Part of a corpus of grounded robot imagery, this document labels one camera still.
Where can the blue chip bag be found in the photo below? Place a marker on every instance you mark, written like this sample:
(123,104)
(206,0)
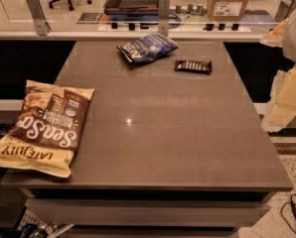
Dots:
(148,48)

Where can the cardboard box with label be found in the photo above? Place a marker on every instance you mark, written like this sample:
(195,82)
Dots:
(226,10)

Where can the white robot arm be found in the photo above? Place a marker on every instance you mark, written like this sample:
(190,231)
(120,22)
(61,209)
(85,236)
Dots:
(289,39)

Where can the brown Late July chip bag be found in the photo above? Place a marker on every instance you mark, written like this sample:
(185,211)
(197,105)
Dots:
(46,134)

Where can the dark rxbar chocolate bar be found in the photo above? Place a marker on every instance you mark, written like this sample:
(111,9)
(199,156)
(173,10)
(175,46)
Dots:
(195,66)

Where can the open dark case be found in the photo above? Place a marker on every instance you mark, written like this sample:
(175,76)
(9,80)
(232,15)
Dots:
(131,10)

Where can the left metal glass bracket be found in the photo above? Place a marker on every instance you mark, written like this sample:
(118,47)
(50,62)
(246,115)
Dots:
(41,24)

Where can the middle metal glass bracket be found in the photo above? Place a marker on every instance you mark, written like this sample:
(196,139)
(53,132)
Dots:
(163,17)

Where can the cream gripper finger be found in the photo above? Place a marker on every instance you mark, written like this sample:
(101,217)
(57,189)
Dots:
(274,38)
(280,110)

